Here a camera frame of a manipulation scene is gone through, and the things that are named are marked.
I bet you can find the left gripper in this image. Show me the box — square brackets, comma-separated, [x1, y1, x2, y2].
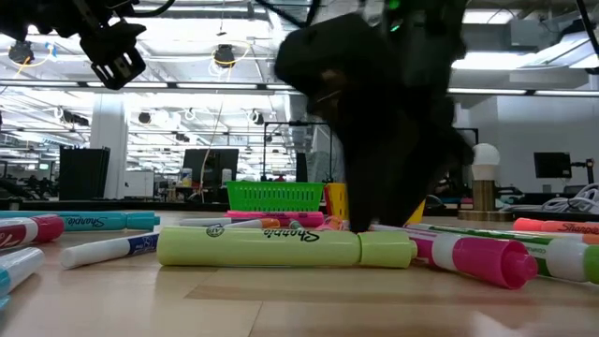
[77, 21, 148, 92]

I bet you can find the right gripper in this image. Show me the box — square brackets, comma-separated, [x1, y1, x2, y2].
[274, 12, 475, 234]

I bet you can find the pink highlighter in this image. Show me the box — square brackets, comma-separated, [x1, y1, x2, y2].
[223, 210, 327, 229]
[314, 213, 351, 232]

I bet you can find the yellow-green highlighter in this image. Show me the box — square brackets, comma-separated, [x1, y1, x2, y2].
[155, 226, 419, 270]

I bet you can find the thick pink whiteboard marker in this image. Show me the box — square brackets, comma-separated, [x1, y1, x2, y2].
[372, 223, 540, 290]

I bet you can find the light blue highlighter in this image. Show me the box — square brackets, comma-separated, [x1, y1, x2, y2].
[0, 210, 161, 233]

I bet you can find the thick red whiteboard marker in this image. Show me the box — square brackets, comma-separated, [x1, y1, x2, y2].
[0, 213, 66, 251]

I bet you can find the thin dark blue marker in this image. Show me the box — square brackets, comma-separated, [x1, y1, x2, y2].
[59, 230, 161, 271]

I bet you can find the orange highlighter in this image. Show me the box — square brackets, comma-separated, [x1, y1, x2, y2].
[512, 216, 599, 237]

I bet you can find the long light strip bar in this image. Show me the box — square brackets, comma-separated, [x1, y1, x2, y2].
[0, 80, 599, 97]

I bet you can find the yellow plastic basket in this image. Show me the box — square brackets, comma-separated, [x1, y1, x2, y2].
[325, 182, 428, 227]

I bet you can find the white pillar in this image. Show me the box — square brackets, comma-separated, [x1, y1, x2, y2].
[89, 93, 130, 200]

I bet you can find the green plastic basket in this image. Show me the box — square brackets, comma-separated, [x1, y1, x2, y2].
[226, 181, 327, 212]

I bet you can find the bulb lamp on round base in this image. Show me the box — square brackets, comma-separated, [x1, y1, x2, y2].
[457, 142, 515, 223]

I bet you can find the black cabinet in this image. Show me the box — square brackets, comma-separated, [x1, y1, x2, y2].
[58, 146, 112, 201]

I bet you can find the small white marker orange cap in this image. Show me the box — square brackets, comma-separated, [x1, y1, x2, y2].
[223, 217, 282, 230]

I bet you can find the white low cabinet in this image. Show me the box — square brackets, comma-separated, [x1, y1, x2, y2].
[124, 169, 155, 198]

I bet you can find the small white marker purple cap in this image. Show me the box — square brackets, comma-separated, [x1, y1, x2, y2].
[179, 216, 244, 228]

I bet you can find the small black monitor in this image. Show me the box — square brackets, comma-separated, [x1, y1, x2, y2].
[533, 151, 573, 180]

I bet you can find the small white marker blue cap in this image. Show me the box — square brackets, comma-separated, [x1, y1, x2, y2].
[0, 246, 47, 310]

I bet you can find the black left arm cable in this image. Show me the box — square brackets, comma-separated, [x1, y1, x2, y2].
[122, 0, 178, 19]

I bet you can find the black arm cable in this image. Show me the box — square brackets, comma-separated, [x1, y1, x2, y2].
[255, 0, 323, 29]
[122, 0, 178, 19]

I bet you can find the black ceiling camera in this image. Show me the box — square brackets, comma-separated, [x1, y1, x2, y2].
[212, 43, 238, 68]
[7, 40, 37, 66]

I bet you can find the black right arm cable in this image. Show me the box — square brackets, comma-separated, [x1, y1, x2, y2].
[255, 0, 323, 29]

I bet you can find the white cable bundle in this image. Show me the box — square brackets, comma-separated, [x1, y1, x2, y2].
[498, 183, 599, 214]

